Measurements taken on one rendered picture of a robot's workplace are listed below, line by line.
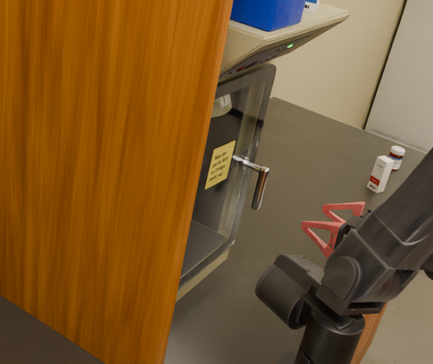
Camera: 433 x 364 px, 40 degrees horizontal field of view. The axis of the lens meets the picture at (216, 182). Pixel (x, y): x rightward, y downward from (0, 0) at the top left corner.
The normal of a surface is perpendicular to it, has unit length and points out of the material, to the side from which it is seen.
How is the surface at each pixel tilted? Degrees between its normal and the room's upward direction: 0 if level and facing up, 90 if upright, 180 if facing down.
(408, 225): 61
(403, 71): 90
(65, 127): 90
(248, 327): 0
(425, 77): 90
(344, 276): 71
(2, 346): 0
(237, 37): 90
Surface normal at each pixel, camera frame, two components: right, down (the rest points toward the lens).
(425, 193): -0.67, -0.10
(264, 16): -0.51, 0.32
